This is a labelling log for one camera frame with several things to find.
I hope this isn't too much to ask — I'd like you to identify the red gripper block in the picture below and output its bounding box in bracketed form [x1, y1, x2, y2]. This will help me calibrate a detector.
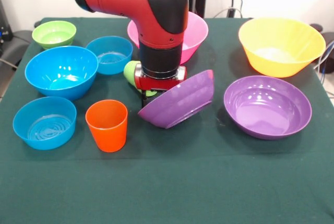
[134, 64, 188, 109]

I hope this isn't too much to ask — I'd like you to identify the purple bowl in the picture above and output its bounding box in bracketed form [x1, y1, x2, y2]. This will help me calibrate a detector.
[137, 69, 215, 130]
[223, 75, 313, 140]

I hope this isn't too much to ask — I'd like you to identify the green cup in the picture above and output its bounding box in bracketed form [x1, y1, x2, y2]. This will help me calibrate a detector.
[123, 61, 157, 97]

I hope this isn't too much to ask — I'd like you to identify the pink bowl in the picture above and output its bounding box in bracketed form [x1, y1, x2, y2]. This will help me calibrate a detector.
[127, 11, 209, 66]

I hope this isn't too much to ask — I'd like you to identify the yellow bowl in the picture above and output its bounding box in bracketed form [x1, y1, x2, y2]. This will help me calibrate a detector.
[238, 17, 327, 78]

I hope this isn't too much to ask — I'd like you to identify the orange cup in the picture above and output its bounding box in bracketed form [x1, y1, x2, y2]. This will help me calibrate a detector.
[85, 99, 128, 153]

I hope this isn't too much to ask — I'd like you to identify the small blue bowl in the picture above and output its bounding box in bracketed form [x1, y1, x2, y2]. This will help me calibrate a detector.
[12, 96, 77, 151]
[85, 36, 134, 75]

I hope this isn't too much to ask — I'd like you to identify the dark green tablecloth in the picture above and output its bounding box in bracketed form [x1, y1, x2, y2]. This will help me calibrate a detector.
[0, 17, 334, 224]

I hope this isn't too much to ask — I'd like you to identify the large blue bowl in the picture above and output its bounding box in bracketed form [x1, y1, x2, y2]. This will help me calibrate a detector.
[24, 45, 99, 101]

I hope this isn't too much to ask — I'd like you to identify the small green bowl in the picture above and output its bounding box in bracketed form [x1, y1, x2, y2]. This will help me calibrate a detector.
[31, 20, 77, 50]

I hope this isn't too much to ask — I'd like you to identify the black grey equipment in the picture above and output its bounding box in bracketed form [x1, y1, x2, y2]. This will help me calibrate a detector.
[0, 0, 34, 65]

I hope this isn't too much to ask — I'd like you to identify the blue cable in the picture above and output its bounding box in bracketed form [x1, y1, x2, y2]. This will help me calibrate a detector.
[314, 40, 334, 76]

